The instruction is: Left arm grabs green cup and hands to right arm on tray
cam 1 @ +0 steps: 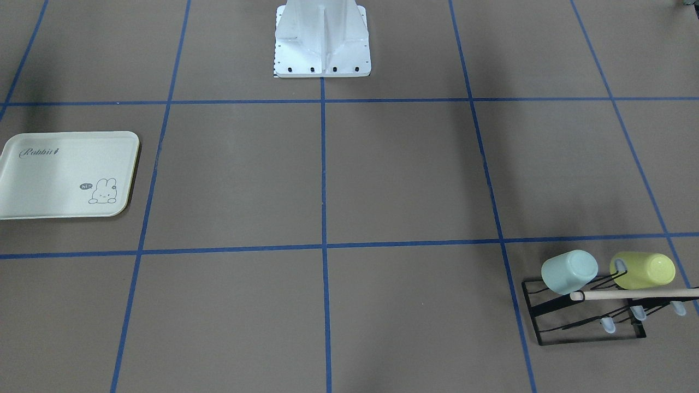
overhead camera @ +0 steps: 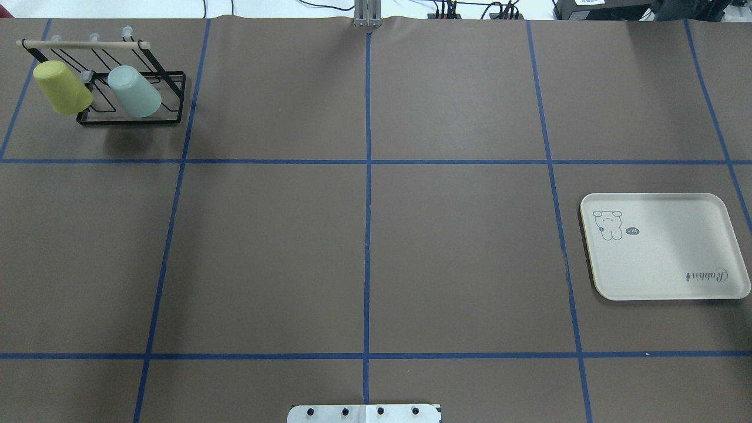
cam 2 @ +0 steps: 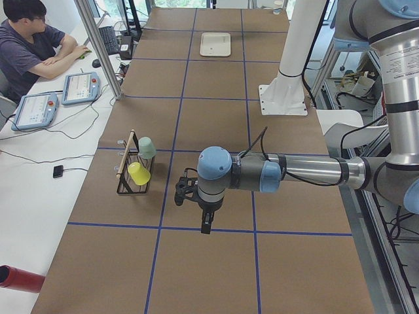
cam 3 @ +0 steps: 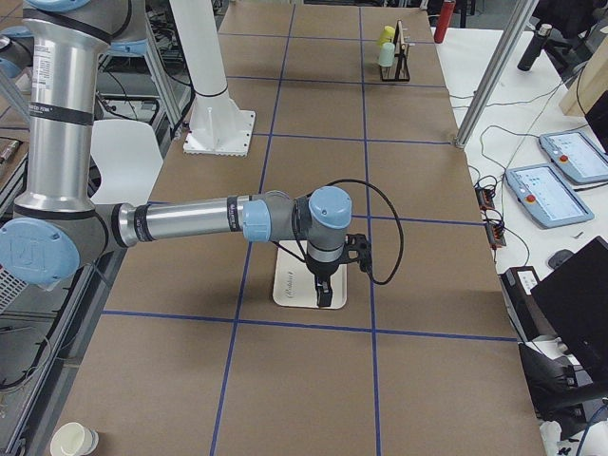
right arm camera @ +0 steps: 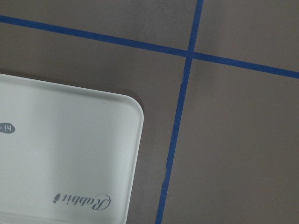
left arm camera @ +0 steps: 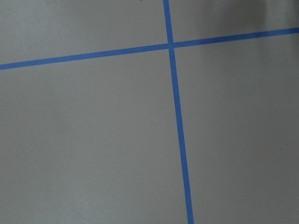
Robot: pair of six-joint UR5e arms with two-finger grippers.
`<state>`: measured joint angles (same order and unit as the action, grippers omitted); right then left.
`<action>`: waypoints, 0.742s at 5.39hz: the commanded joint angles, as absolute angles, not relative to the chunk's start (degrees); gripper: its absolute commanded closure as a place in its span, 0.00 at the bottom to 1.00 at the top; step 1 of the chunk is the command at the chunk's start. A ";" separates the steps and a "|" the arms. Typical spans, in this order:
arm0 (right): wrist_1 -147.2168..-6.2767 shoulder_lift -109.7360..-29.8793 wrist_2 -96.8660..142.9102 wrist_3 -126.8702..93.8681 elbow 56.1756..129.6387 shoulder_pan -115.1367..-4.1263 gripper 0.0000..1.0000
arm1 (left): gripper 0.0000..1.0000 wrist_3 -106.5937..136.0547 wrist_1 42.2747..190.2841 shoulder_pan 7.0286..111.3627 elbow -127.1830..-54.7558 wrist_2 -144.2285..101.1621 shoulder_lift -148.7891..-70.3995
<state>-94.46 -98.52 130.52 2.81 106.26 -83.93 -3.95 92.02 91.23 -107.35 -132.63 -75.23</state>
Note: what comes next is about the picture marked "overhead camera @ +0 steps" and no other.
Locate pale green plastic cup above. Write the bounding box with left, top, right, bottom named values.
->
left=107, top=65, right=162, bottom=118

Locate cream rabbit print tray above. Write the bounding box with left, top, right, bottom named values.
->
left=579, top=193, right=750, bottom=301

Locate yellow plastic cup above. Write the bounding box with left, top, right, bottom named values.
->
left=32, top=60, right=93, bottom=115

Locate aluminium frame post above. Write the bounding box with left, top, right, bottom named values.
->
left=354, top=0, right=383, bottom=29

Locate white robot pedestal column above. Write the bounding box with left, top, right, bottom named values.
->
left=287, top=404, right=442, bottom=422

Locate black wire cup rack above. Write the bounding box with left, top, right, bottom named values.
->
left=16, top=26, right=187, bottom=126

